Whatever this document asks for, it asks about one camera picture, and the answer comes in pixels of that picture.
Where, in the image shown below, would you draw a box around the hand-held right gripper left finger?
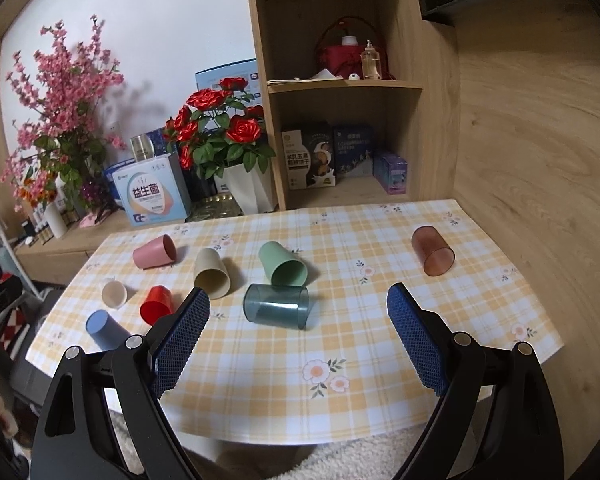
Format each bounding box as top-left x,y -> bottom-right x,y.
30,286 -> 212,480

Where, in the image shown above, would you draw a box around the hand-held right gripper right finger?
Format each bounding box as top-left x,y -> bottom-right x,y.
386,282 -> 566,480

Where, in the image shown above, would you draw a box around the red plastic cup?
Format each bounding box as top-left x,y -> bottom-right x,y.
139,285 -> 173,326

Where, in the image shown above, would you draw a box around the blue plastic cup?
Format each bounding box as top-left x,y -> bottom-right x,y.
85,310 -> 132,352

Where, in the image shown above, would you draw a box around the beige plastic cup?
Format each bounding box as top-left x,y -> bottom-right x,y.
193,248 -> 231,301

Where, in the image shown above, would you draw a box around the small white cup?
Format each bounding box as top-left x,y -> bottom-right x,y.
101,280 -> 127,309

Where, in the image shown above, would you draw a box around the pink plastic cup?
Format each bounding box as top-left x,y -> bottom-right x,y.
133,234 -> 178,272

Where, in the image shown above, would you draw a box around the brown clear cup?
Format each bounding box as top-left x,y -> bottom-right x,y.
411,226 -> 456,277

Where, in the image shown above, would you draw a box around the teal clear cup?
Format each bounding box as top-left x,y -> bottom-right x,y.
243,283 -> 310,331

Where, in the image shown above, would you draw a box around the green plastic cup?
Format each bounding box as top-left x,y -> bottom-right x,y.
258,241 -> 309,286

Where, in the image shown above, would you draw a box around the yellow checked floral tablecloth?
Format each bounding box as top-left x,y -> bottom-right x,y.
25,199 -> 565,447

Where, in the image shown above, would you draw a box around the green patterned tray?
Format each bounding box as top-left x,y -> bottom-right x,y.
186,194 -> 243,222

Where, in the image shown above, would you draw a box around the white fluffy rug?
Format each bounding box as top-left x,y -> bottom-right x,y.
105,405 -> 431,480

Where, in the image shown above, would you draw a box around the low wooden cabinet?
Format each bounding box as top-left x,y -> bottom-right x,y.
15,205 -> 131,286

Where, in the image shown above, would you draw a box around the white and blue carton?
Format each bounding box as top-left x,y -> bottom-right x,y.
105,152 -> 192,228

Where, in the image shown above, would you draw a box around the white faceted flower pot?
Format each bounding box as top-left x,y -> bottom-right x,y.
215,162 -> 279,215

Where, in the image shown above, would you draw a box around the purple box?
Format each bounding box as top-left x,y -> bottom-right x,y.
373,150 -> 409,196

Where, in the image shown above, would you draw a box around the white plastic bottle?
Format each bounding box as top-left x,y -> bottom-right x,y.
44,200 -> 68,239

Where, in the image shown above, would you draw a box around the steel tumbler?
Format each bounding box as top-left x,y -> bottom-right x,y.
130,135 -> 156,163

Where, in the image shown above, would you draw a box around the dark blue box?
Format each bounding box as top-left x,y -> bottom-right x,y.
333,124 -> 376,177

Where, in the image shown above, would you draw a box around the black and white box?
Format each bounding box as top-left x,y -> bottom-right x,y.
281,121 -> 338,191

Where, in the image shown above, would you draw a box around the red rose plant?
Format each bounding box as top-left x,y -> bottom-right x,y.
162,76 -> 277,181

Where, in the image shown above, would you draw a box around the pink blossom bouquet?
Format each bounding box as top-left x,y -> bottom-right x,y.
0,15 -> 126,213

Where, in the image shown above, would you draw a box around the blue and white box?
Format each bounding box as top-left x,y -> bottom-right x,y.
195,57 -> 259,106

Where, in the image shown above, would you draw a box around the clear glass bottle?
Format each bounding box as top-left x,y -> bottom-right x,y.
361,40 -> 382,81

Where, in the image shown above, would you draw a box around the white papers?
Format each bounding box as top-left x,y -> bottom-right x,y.
266,71 -> 345,84

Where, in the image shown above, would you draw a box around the red gift basket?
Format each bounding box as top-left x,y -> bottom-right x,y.
314,16 -> 396,81

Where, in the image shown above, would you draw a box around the wooden shelf unit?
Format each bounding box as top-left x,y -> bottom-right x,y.
243,0 -> 461,213

